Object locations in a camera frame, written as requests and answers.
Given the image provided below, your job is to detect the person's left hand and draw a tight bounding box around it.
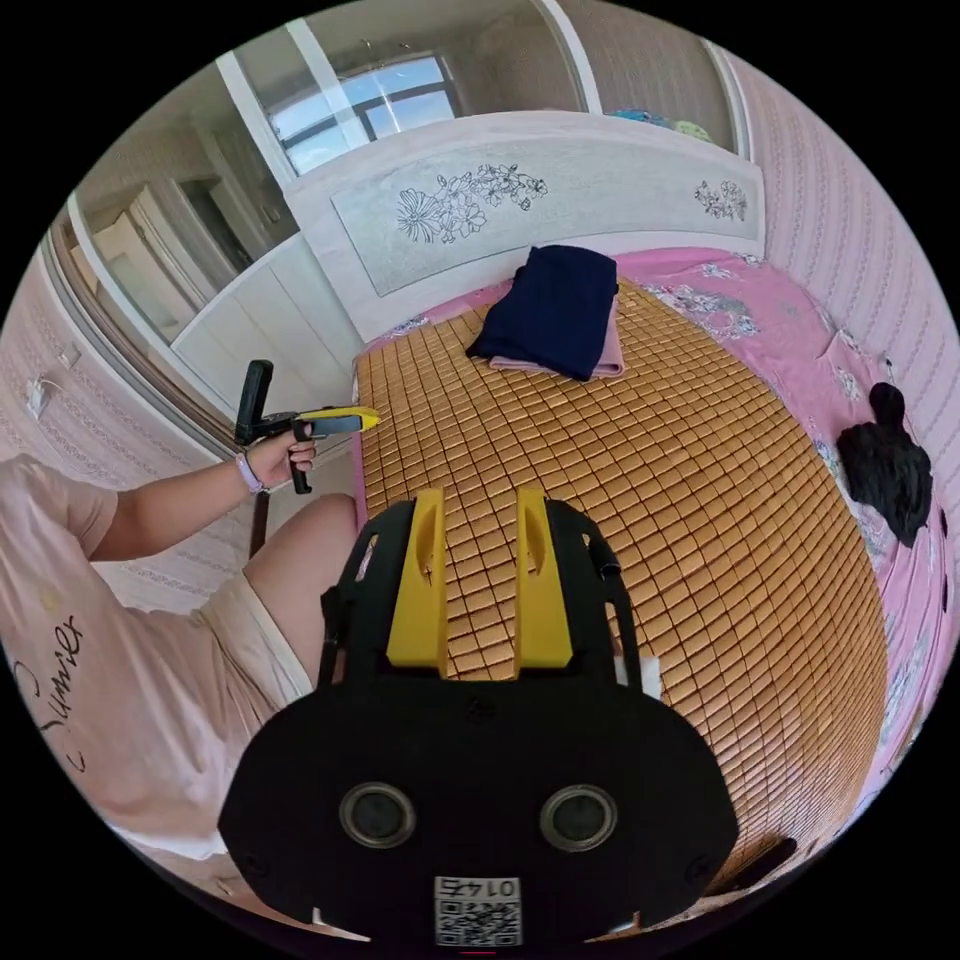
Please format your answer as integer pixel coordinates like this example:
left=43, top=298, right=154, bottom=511
left=248, top=420, right=319, bottom=490

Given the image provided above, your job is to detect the bed with woven mat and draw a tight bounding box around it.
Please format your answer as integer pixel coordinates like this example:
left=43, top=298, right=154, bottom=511
left=283, top=110, right=959, bottom=898

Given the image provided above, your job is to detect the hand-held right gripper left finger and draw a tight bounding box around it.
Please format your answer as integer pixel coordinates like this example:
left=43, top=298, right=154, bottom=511
left=386, top=488, right=450, bottom=680

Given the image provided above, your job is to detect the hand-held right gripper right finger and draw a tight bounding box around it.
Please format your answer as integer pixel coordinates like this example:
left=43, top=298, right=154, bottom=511
left=515, top=487, right=577, bottom=681

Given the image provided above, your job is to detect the person's body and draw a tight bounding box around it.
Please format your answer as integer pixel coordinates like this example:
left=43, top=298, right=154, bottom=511
left=0, top=453, right=363, bottom=898

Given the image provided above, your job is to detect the pile of clothes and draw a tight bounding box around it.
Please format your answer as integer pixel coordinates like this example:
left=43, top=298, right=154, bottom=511
left=466, top=244, right=628, bottom=385

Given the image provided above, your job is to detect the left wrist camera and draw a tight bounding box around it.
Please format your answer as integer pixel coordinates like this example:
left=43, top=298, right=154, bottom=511
left=235, top=359, right=276, bottom=444

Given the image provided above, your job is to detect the person's left forearm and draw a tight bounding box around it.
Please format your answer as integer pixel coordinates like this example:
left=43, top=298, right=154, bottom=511
left=86, top=448, right=269, bottom=561

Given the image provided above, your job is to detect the dark teal short sleeve shirt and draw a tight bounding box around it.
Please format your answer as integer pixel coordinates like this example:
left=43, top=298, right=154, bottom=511
left=835, top=380, right=936, bottom=550

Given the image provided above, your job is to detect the white mirrored cupboard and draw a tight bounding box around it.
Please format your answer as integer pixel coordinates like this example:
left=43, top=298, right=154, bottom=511
left=41, top=0, right=755, bottom=460

